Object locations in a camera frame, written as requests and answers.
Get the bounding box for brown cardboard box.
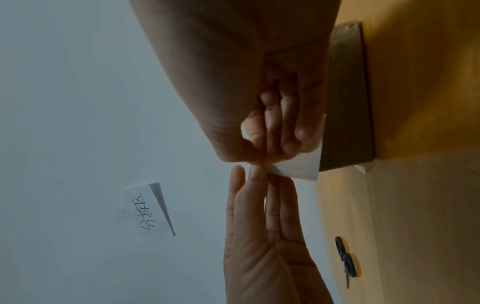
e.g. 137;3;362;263
318;20;377;174

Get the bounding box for white handwritten paper label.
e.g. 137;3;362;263
115;182;177;242

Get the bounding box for black-handled scissors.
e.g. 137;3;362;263
334;236;359;289

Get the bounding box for person's left hand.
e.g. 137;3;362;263
223;164;335;304

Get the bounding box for white paper sheet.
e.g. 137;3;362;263
241;114;328;182

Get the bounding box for person's right hand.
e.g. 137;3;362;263
127;0;343;166

